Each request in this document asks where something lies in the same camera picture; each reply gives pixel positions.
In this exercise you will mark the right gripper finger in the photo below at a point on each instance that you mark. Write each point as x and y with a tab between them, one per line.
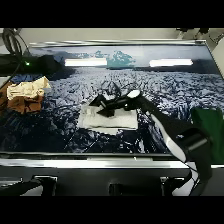
98	100
107	113

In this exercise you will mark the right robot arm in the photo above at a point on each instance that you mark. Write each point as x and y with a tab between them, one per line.
173	133

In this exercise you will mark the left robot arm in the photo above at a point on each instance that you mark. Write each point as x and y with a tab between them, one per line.
16	188

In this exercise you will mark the green garment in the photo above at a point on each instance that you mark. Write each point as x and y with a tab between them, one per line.
210	133

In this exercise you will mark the blue garment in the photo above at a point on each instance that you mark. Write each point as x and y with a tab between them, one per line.
25	78

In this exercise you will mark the brown garment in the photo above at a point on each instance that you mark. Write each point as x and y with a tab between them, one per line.
26	105

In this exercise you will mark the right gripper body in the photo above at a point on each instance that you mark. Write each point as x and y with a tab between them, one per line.
116	103

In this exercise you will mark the cream garment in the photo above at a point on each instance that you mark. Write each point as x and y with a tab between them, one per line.
26	89

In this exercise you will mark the white garment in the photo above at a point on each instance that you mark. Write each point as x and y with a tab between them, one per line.
123	120

